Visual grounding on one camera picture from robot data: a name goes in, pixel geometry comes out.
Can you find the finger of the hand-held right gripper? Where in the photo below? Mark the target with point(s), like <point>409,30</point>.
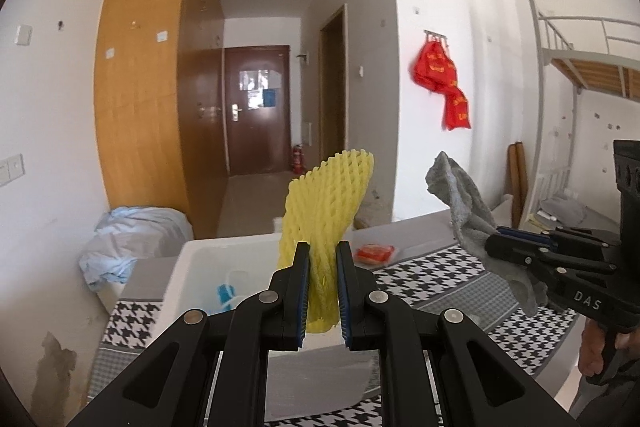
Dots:
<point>575,242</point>
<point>530,259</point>

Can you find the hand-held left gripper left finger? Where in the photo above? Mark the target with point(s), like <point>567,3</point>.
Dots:
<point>301,292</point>

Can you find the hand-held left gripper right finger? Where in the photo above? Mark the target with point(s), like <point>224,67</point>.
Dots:
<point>344,292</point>

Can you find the blue-capped plastic tube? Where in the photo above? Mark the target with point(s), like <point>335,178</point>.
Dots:
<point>225,296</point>

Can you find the yellow foam net sleeve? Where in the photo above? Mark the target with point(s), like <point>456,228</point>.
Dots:
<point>325,207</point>

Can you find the grey cloth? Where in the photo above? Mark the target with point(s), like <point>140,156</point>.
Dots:
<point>465,197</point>

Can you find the white foam box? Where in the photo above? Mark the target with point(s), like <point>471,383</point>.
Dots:
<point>195,267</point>

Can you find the person's right hand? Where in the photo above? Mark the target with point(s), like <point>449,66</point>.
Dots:
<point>590,352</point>

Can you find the red snack packet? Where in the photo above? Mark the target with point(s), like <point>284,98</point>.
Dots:
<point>374,254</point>

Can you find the leaning wooden boards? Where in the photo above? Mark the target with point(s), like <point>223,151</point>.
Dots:
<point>517,187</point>

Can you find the houndstooth patterned mat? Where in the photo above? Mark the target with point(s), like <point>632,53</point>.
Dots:
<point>450,277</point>

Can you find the red fire extinguisher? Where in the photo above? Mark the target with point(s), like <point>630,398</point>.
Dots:
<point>297,159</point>

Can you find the grey metal bunk bed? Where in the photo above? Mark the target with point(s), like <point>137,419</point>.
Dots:
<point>585,62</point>

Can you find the red plastic bag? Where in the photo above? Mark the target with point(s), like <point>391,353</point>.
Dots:
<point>456,112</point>
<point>435,67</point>

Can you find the dark brown entrance door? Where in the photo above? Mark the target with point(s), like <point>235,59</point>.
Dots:
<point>257,132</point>

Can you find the light blue cloth pile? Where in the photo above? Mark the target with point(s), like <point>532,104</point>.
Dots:
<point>135,232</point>

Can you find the wooden wardrobe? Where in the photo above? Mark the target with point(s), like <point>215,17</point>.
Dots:
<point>140,107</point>

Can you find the brown side door frame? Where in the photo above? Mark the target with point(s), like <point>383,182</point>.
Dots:
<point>334,82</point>

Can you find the small wall shelf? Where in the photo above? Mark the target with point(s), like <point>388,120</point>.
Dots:
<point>303,56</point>

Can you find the metal wall hook rack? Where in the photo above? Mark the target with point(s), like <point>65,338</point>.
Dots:
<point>436,35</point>

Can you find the double wall socket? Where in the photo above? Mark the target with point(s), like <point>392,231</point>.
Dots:
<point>11,169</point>

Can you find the white wall switch box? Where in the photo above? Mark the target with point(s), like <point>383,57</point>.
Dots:
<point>23,34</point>

